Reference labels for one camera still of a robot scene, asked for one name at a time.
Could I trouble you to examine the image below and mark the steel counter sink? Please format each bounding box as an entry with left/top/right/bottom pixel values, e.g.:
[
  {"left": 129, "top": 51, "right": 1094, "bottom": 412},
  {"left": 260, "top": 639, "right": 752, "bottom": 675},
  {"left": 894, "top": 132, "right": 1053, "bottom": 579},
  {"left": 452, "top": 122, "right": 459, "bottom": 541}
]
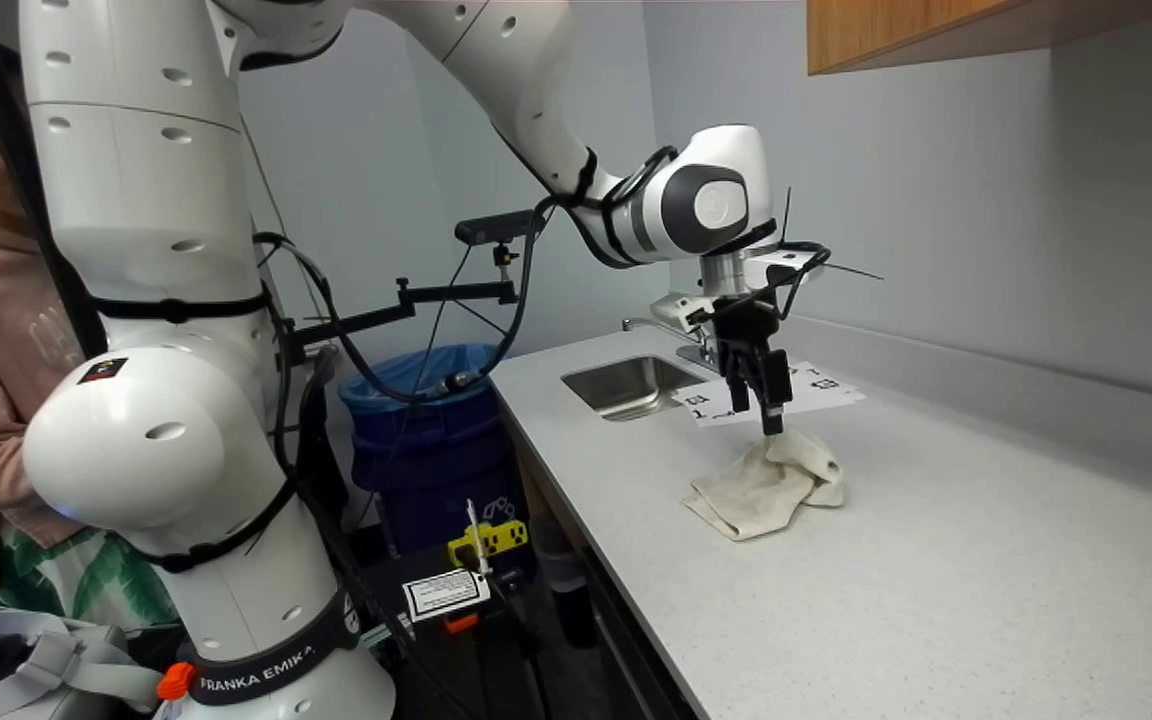
[{"left": 557, "top": 351, "right": 710, "bottom": 421}]

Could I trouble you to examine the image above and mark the black looping camera cable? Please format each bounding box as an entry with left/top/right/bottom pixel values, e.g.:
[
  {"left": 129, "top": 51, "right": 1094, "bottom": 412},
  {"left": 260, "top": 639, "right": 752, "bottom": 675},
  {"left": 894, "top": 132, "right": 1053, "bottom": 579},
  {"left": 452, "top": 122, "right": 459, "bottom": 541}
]
[{"left": 250, "top": 231, "right": 541, "bottom": 409}]

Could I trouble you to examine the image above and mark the blue trash bin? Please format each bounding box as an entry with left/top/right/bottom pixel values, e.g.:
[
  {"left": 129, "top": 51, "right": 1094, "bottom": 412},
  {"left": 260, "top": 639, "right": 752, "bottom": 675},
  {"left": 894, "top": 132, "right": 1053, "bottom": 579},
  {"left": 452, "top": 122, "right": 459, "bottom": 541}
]
[{"left": 336, "top": 341, "right": 531, "bottom": 565}]

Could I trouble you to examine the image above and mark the white cloth towel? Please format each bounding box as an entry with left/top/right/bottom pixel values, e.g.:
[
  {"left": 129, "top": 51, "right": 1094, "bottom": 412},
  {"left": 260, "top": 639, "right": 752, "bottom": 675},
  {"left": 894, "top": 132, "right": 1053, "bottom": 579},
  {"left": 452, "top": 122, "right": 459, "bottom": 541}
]
[{"left": 679, "top": 429, "right": 853, "bottom": 544}]

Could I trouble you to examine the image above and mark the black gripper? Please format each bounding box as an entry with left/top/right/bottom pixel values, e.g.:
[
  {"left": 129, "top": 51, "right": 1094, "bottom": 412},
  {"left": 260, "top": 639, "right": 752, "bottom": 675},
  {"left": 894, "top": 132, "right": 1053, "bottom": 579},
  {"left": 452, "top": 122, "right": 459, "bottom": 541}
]
[{"left": 710, "top": 293, "right": 796, "bottom": 438}]

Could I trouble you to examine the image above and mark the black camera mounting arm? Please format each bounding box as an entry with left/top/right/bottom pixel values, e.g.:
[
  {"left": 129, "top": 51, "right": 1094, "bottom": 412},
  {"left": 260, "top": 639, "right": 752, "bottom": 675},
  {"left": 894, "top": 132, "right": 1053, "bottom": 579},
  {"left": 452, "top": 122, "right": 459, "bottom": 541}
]
[{"left": 272, "top": 271, "right": 529, "bottom": 370}]

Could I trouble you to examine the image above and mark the grey white fabric bundle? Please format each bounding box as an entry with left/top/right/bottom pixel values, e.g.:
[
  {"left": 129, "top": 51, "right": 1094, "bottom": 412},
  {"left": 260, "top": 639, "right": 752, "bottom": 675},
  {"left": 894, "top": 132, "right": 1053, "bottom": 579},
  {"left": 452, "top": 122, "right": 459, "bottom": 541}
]
[{"left": 0, "top": 603, "right": 167, "bottom": 720}]

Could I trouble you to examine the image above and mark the yellow labelled clamp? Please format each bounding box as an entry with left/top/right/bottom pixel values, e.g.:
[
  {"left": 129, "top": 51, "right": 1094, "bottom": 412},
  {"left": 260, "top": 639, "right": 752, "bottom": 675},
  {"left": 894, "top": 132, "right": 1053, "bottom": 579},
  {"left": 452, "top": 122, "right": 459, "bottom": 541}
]
[{"left": 444, "top": 494, "right": 531, "bottom": 576}]

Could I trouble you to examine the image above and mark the white label tag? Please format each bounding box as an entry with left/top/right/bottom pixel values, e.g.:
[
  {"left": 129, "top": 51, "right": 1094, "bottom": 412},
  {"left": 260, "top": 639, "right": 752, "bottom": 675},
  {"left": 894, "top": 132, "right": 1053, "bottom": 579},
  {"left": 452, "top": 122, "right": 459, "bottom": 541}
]
[{"left": 395, "top": 568, "right": 494, "bottom": 629}]

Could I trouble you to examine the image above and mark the orange round knob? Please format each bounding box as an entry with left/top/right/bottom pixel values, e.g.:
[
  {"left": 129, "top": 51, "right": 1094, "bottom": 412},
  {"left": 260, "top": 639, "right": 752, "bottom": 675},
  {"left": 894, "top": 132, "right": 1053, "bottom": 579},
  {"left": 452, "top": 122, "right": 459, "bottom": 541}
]
[{"left": 150, "top": 660, "right": 195, "bottom": 708}]

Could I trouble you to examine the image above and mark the wooden wall cabinet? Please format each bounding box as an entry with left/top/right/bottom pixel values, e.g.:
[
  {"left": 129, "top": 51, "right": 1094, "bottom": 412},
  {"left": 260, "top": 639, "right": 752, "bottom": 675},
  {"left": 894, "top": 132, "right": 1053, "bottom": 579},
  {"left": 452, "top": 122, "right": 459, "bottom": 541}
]
[{"left": 805, "top": 0, "right": 1152, "bottom": 79}]

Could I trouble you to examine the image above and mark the black external camera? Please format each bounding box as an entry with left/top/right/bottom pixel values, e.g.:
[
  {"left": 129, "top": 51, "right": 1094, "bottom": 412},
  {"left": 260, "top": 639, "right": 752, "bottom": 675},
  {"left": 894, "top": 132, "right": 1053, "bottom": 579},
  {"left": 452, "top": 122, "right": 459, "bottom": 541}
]
[{"left": 452, "top": 208, "right": 550, "bottom": 250}]

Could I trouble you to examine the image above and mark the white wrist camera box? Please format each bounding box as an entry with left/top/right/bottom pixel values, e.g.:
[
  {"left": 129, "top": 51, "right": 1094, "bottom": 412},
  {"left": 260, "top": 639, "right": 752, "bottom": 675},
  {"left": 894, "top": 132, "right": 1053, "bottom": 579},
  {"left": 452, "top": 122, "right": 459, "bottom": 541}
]
[{"left": 651, "top": 287, "right": 722, "bottom": 334}]

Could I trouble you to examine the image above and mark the white printed tag sheet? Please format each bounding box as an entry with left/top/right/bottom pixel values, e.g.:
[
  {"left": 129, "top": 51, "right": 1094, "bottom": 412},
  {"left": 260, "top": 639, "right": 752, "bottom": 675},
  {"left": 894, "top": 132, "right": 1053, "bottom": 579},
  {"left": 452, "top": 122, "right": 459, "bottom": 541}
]
[
  {"left": 788, "top": 355, "right": 867, "bottom": 417},
  {"left": 672, "top": 377, "right": 746, "bottom": 429}
]

